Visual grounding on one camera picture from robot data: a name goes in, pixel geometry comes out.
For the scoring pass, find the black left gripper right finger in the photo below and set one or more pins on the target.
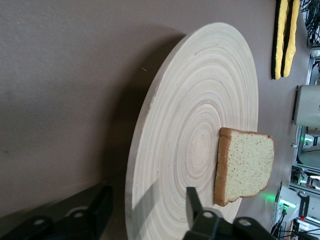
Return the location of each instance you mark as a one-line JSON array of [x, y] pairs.
[[212, 227]]

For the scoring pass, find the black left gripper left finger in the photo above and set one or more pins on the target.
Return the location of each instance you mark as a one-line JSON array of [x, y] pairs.
[[70, 222]]

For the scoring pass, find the brown-crusted bread slice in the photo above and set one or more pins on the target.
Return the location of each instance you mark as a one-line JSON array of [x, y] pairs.
[[247, 165]]

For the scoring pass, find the round light wooden plate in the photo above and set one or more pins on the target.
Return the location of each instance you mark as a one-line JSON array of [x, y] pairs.
[[190, 112]]

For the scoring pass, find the beige chrome two-slot toaster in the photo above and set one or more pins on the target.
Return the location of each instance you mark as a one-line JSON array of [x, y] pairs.
[[307, 105]]

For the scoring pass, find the metal equipment rack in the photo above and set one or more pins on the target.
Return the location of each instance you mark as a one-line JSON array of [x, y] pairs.
[[312, 160]]

